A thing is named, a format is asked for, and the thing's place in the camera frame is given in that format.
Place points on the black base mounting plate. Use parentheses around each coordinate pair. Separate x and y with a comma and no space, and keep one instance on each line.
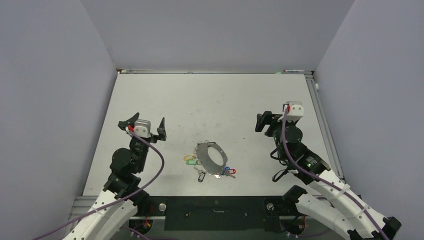
(217,213)

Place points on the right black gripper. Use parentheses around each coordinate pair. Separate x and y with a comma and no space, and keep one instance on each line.
(268,118)

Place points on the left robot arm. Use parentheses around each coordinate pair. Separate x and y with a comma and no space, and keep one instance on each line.
(121,197)

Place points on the yellow key tag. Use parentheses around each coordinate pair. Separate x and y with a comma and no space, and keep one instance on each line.
(189,157)

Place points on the blue key tag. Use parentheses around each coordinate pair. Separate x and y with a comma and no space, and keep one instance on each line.
(225,169)

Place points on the key black tag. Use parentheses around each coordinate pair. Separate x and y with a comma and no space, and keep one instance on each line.
(201,174)

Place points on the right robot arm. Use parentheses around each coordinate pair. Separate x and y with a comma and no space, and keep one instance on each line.
(344,212)

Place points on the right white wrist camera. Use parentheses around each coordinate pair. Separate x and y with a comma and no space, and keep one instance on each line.
(293,111)

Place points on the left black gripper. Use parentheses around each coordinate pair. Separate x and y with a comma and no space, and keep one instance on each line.
(153,138)

